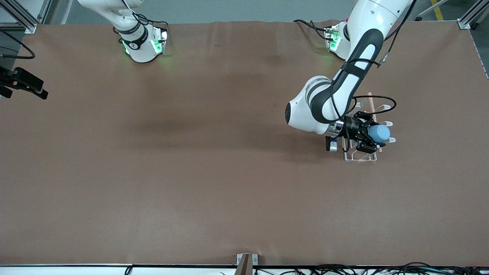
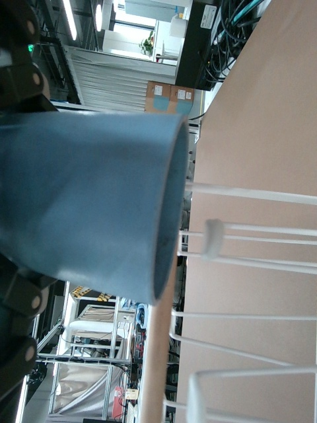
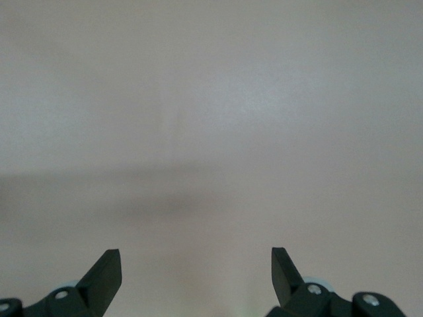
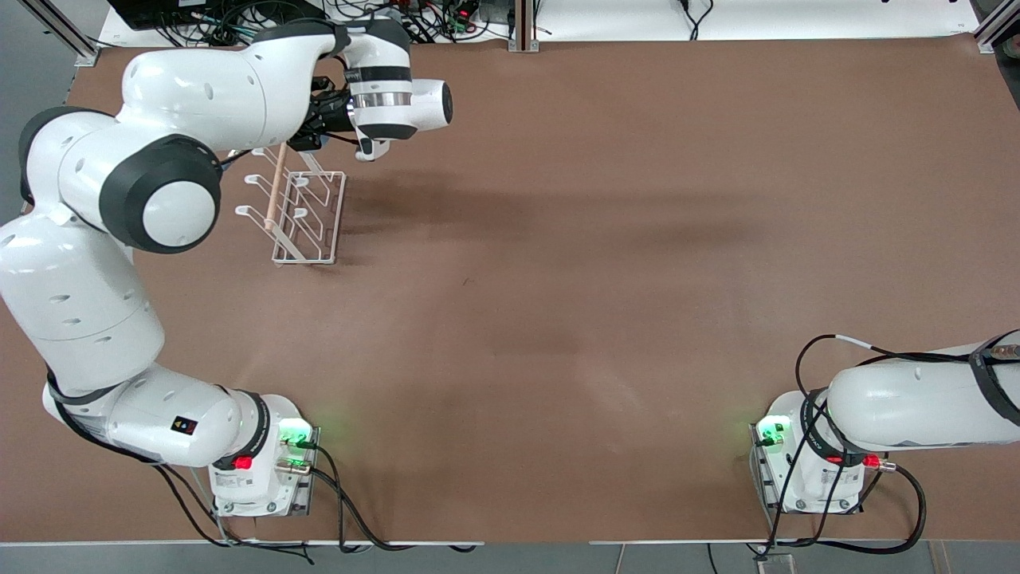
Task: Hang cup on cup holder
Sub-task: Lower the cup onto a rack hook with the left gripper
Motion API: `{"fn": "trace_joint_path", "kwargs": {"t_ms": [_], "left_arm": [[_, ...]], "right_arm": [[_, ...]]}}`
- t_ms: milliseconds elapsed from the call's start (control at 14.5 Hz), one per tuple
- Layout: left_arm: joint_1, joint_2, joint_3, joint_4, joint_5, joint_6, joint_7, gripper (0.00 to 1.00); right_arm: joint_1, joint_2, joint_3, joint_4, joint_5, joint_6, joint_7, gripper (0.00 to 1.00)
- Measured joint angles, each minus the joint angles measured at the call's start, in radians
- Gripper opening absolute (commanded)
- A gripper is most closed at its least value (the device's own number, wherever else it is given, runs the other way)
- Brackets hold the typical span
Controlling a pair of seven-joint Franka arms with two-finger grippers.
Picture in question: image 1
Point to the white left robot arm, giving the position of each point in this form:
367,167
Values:
305,114

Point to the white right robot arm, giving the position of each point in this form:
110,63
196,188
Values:
139,49

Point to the small metal bracket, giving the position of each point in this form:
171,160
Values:
240,258

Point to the brown table cover mat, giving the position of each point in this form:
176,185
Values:
191,152

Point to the aluminium frame profile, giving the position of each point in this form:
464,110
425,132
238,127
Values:
28,26
464,23

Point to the blue plastic cup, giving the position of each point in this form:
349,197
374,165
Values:
380,133

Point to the brown wooden post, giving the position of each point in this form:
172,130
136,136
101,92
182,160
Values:
244,267

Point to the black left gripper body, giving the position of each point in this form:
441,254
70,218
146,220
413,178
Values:
352,127

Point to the white metal bar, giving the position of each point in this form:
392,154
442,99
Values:
419,16

